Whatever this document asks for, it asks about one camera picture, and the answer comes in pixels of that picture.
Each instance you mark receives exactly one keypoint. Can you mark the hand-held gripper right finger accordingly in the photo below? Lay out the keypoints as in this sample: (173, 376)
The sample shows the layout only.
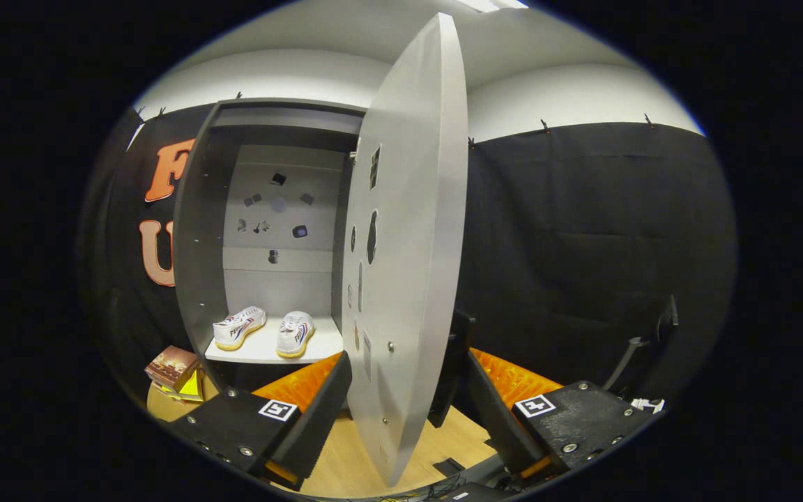
(502, 425)

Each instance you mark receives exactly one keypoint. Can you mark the light grey cabinet shelf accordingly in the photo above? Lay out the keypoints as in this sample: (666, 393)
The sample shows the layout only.
(269, 346)

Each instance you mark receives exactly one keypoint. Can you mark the yellow book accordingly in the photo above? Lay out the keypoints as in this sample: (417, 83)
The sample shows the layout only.
(194, 387)

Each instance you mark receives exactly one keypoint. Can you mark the dark grey shoe cabinet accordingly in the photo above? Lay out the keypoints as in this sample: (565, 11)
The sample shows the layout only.
(196, 244)

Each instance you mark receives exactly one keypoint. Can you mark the light grey shoe cabinet door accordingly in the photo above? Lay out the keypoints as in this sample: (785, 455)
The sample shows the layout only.
(408, 244)

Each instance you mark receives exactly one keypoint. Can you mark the white board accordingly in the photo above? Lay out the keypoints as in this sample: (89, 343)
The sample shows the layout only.
(647, 405)

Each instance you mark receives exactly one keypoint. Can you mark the black backdrop cloth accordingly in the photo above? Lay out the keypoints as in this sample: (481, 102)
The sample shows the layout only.
(583, 279)

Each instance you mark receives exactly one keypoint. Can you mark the small black block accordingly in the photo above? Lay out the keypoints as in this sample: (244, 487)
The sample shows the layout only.
(450, 466)

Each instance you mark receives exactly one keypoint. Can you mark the brown book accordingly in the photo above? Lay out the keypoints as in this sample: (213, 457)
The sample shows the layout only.
(171, 366)

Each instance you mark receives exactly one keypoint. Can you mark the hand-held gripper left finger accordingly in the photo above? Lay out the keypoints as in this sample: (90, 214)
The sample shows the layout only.
(321, 418)

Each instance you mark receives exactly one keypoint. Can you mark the ceiling light panel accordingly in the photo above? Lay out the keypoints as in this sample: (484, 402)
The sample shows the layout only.
(492, 4)

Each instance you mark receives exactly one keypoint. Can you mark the white striped shoe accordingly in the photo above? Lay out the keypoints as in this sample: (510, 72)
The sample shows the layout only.
(295, 335)
(238, 328)

